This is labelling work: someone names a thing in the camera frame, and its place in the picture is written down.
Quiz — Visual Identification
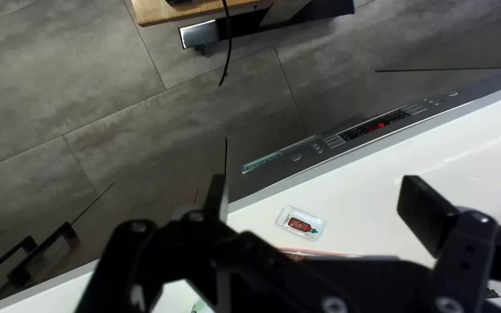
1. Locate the aluminium stand frame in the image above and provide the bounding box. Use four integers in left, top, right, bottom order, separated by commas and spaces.
177, 16, 224, 54

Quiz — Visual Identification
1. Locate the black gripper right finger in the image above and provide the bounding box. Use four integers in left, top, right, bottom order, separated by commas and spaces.
397, 174, 501, 313

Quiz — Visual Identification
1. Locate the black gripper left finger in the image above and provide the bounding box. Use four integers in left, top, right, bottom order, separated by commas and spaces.
75, 172, 299, 313

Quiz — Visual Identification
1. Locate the stainless steel dishwasher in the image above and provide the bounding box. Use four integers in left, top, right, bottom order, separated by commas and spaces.
226, 64, 501, 205

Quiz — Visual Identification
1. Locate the black hanging cable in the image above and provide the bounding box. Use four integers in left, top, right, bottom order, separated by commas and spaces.
217, 0, 235, 89

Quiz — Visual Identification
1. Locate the small ketchup packet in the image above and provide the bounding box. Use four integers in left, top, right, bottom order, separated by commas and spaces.
277, 205, 329, 242

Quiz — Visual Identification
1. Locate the wooden stand board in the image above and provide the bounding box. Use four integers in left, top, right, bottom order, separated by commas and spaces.
130, 0, 275, 28

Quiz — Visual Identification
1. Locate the black cabinet handle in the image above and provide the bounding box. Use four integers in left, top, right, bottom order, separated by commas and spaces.
5, 221, 82, 287
0, 235, 40, 304

